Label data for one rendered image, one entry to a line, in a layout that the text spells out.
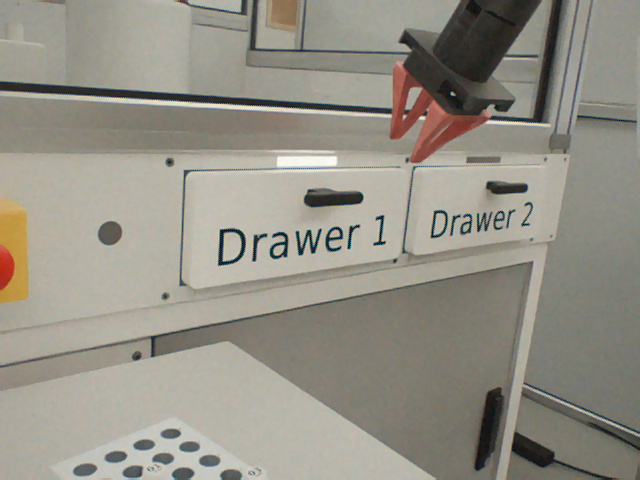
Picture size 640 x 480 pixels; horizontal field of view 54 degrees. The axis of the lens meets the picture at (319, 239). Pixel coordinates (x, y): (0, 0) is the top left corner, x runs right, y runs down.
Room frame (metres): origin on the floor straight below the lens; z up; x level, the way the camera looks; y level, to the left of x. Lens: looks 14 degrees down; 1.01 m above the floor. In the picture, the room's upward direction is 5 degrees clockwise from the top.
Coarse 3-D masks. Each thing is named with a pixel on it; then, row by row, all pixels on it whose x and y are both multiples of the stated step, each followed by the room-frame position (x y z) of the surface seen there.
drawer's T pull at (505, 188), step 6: (486, 186) 0.85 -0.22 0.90; (492, 186) 0.82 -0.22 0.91; (498, 186) 0.81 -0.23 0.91; (504, 186) 0.82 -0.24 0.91; (510, 186) 0.83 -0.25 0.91; (516, 186) 0.84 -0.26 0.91; (522, 186) 0.85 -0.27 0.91; (492, 192) 0.82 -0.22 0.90; (498, 192) 0.81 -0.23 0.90; (504, 192) 0.82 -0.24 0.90; (510, 192) 0.83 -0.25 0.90; (516, 192) 0.84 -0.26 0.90; (522, 192) 0.85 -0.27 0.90
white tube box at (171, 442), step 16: (144, 432) 0.35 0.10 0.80; (160, 432) 0.35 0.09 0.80; (176, 432) 0.35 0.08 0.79; (192, 432) 0.35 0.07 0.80; (96, 448) 0.32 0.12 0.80; (112, 448) 0.33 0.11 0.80; (128, 448) 0.33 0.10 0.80; (144, 448) 0.34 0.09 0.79; (160, 448) 0.33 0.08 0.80; (176, 448) 0.33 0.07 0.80; (192, 448) 0.34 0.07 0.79; (208, 448) 0.33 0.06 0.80; (64, 464) 0.31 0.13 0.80; (80, 464) 0.31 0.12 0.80; (96, 464) 0.31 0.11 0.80; (112, 464) 0.31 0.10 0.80; (128, 464) 0.31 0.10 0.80; (144, 464) 0.31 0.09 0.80; (176, 464) 0.32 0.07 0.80; (192, 464) 0.32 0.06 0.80; (208, 464) 0.33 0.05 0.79; (224, 464) 0.32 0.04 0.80; (240, 464) 0.32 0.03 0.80
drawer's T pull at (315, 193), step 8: (312, 192) 0.61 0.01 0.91; (320, 192) 0.62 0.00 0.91; (328, 192) 0.63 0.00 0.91; (336, 192) 0.63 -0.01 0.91; (344, 192) 0.64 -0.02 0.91; (352, 192) 0.64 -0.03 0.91; (360, 192) 0.65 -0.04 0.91; (304, 200) 0.61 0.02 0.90; (312, 200) 0.60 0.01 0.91; (320, 200) 0.61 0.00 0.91; (328, 200) 0.62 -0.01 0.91; (336, 200) 0.63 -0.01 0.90; (344, 200) 0.63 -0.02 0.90; (352, 200) 0.64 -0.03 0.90; (360, 200) 0.65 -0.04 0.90
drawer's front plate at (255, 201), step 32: (192, 192) 0.56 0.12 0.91; (224, 192) 0.58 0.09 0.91; (256, 192) 0.60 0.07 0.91; (288, 192) 0.63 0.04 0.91; (384, 192) 0.72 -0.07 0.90; (192, 224) 0.56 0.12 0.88; (224, 224) 0.58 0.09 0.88; (256, 224) 0.61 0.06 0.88; (288, 224) 0.63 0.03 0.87; (320, 224) 0.66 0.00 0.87; (352, 224) 0.69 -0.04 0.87; (384, 224) 0.73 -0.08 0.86; (192, 256) 0.56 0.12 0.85; (224, 256) 0.58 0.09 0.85; (256, 256) 0.61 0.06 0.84; (288, 256) 0.63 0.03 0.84; (320, 256) 0.66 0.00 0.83; (352, 256) 0.70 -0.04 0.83; (384, 256) 0.73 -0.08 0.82
